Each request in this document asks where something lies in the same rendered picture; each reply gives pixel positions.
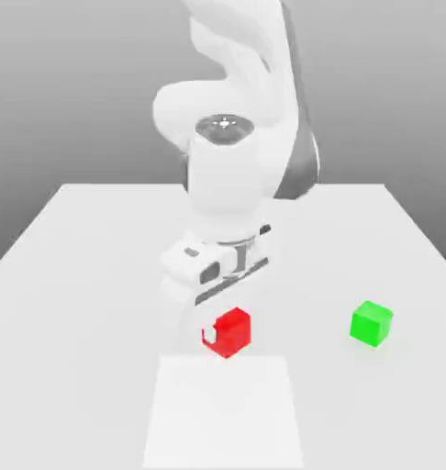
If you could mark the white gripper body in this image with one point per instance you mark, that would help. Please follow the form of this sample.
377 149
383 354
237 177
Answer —
226 298

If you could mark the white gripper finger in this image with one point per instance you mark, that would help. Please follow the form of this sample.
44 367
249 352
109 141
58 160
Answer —
209 334

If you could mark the small red cube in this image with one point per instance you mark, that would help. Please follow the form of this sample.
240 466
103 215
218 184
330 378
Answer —
234 332

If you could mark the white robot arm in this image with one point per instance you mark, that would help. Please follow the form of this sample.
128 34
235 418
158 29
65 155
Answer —
226 183

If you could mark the small green cube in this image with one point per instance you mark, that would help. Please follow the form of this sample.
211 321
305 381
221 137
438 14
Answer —
371 323

